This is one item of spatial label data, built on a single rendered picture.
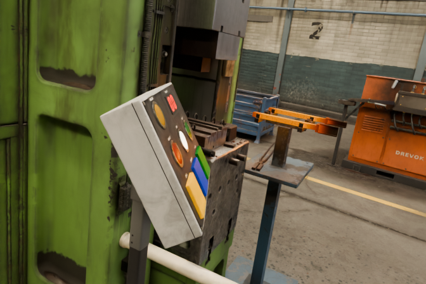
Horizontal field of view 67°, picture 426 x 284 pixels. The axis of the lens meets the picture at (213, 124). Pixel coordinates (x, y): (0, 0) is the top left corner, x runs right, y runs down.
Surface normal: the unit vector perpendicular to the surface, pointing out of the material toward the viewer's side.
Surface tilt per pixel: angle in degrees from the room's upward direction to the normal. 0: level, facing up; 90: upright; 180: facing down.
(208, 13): 90
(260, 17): 90
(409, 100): 90
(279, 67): 90
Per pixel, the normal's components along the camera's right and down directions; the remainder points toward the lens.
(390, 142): -0.54, 0.11
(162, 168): -0.04, 0.22
